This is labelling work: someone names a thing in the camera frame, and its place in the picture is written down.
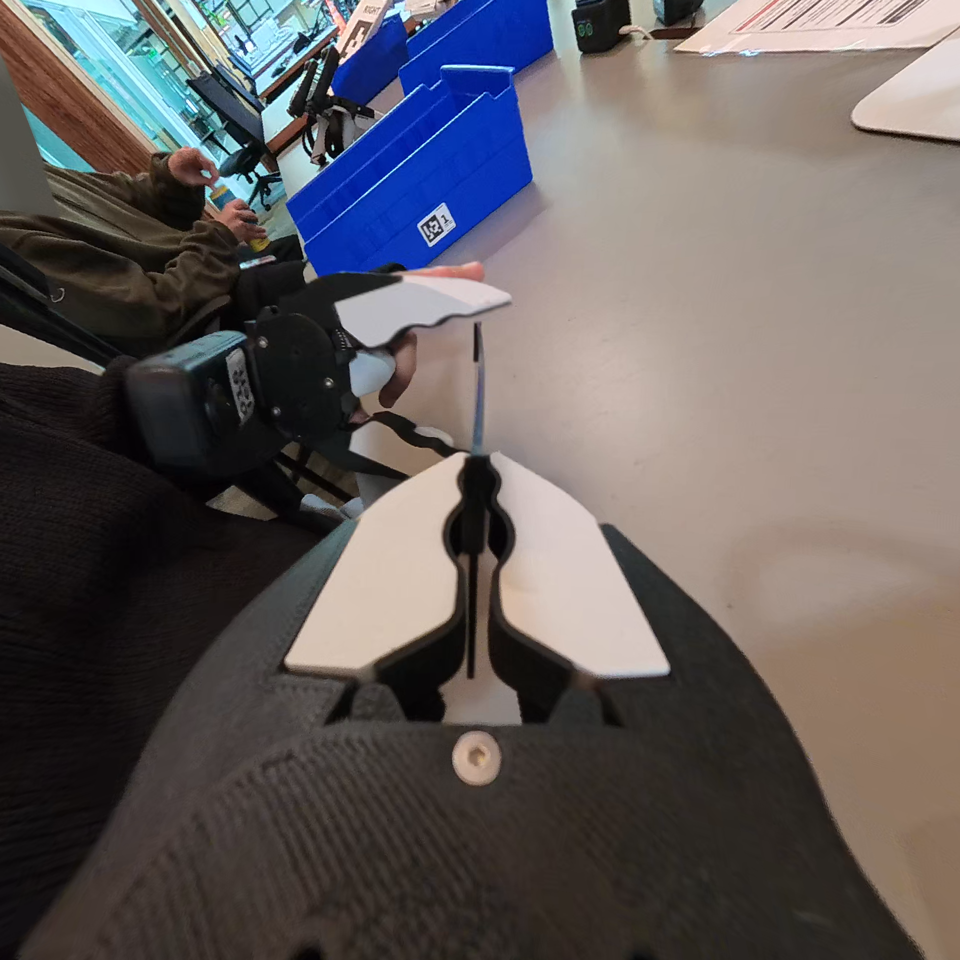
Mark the printed paper sheet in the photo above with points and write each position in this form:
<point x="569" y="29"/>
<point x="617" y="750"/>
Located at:
<point x="825" y="22"/>

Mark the white metal stand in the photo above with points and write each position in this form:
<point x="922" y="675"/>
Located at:
<point x="915" y="101"/>

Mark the black box green buttons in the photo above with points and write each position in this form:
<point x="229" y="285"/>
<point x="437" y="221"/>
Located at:
<point x="600" y="26"/>

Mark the plain blue storage bin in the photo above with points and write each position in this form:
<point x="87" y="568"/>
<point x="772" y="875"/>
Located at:
<point x="371" y="64"/>
<point x="480" y="37"/>

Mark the black plate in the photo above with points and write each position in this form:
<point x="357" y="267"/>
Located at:
<point x="477" y="420"/>

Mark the black chair base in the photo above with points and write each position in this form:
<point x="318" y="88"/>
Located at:
<point x="300" y="480"/>

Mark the white tag sign card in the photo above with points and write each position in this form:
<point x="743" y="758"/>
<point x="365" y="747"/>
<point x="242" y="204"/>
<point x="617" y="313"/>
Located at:
<point x="362" y="26"/>

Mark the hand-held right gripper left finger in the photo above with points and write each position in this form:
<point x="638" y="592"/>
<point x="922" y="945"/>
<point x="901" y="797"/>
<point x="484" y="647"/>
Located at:
<point x="382" y="600"/>

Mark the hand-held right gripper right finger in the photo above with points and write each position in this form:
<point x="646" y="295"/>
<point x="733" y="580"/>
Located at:
<point x="577" y="600"/>

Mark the person's left forearm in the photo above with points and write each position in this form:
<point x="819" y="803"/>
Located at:
<point x="274" y="289"/>

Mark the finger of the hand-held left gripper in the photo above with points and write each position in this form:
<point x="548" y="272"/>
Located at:
<point x="420" y="304"/>
<point x="431" y="436"/>

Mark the person's left hand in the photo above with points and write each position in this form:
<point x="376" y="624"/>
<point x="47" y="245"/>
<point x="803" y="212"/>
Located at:
<point x="401" y="367"/>

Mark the white shoe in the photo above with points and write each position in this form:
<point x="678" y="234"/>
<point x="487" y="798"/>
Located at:
<point x="330" y="504"/>

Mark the blue bin with tag label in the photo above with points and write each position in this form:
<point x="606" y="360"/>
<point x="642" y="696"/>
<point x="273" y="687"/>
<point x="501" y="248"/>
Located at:
<point x="420" y="172"/>

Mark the black grey battery pack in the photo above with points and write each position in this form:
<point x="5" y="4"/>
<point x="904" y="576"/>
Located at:
<point x="679" y="9"/>

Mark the black office chair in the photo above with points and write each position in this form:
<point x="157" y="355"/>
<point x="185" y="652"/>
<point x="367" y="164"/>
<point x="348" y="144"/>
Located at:
<point x="240" y="120"/>

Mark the wooden support beam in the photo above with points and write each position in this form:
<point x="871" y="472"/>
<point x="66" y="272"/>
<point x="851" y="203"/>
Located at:
<point x="67" y="97"/>

